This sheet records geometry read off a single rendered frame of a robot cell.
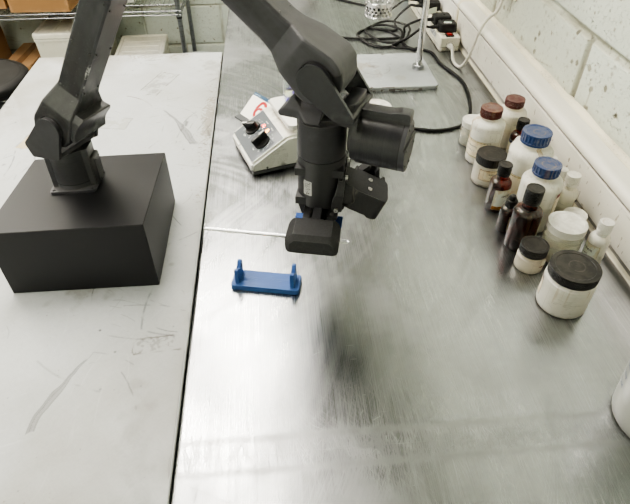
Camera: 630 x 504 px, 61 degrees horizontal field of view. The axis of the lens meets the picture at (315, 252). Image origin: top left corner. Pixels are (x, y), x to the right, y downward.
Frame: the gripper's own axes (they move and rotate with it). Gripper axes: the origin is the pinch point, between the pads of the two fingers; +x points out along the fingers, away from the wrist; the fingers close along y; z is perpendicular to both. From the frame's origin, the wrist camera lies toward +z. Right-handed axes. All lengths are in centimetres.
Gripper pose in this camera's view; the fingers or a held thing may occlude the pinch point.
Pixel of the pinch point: (320, 230)
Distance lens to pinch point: 71.3
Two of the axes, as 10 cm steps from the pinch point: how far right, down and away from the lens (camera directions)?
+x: -0.1, 7.4, 6.7
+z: 9.9, 0.9, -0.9
